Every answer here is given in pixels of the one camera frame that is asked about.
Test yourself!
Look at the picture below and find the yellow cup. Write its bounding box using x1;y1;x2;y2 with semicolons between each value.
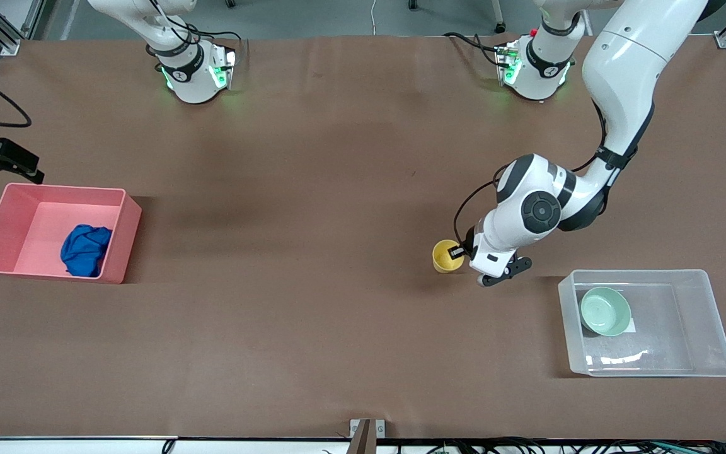
432;240;466;274

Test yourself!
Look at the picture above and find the blue cloth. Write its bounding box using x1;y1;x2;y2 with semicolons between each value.
60;224;113;278

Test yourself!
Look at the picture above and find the light green bowl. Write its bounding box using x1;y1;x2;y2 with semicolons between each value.
580;287;632;337

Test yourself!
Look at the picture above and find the brown paper table cover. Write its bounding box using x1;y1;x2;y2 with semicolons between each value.
0;33;726;440

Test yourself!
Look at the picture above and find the rolling stand base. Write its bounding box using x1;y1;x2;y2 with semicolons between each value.
408;0;507;34

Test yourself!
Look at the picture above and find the metal table edge bracket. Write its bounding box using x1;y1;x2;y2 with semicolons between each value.
349;419;386;454

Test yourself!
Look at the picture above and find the clear plastic box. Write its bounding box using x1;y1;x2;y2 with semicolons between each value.
557;269;726;378

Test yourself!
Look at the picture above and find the pink plastic bin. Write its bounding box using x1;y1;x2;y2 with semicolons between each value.
0;183;143;284

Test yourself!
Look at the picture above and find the black base power cable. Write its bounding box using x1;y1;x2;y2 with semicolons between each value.
443;32;504;67

